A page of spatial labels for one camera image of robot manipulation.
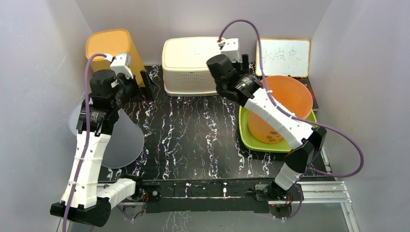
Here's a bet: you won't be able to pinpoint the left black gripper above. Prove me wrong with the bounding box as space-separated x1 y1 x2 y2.
111 71 160 110

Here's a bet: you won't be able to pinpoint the cream perforated basket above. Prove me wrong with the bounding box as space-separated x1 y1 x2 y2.
161 37 220 97

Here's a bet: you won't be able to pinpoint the orange mesh basket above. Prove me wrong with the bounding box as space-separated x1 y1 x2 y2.
85 29 145 87

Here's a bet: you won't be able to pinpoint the orange paper bucket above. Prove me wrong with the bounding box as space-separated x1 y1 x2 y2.
248 75 313 144

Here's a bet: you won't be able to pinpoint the grey and tan bucket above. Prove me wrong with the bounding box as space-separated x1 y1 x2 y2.
68 101 146 169

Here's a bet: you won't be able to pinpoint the green plastic tray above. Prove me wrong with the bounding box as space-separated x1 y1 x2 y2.
238 105 318 153

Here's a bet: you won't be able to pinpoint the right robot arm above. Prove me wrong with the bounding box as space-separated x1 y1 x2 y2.
206 54 327 200

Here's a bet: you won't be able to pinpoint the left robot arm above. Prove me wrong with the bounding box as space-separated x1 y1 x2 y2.
50 70 153 227

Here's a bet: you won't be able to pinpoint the small whiteboard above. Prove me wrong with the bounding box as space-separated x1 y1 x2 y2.
255 38 311 78

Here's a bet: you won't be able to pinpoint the dark book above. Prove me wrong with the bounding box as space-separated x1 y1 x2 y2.
299 77 319 111

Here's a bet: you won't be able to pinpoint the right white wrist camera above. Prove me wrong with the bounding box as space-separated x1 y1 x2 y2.
218 38 241 62

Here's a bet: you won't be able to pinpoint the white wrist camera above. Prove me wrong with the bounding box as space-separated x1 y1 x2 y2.
104 53 134 80
218 38 241 62

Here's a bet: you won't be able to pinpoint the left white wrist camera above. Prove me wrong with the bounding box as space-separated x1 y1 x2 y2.
104 53 134 80

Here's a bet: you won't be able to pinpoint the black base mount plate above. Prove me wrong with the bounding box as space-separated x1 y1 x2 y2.
114 179 305 215

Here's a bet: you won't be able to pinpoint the aluminium rail frame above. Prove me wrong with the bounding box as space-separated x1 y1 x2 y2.
56 181 361 232

